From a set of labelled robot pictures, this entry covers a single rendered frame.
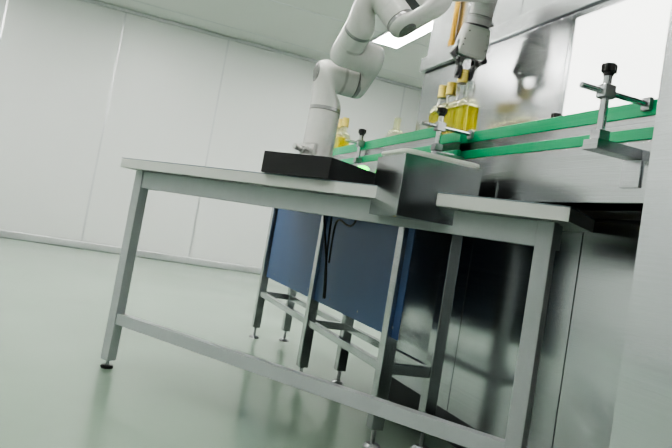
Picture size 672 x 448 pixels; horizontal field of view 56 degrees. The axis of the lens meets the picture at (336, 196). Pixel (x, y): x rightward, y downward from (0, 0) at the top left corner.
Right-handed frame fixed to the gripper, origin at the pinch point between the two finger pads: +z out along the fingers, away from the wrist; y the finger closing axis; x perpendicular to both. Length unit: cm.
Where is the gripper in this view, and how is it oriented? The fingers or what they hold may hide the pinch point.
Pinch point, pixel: (463, 73)
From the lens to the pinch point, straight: 213.3
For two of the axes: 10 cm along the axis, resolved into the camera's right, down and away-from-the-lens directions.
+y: -9.3, -1.8, -3.3
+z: -2.5, 9.5, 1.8
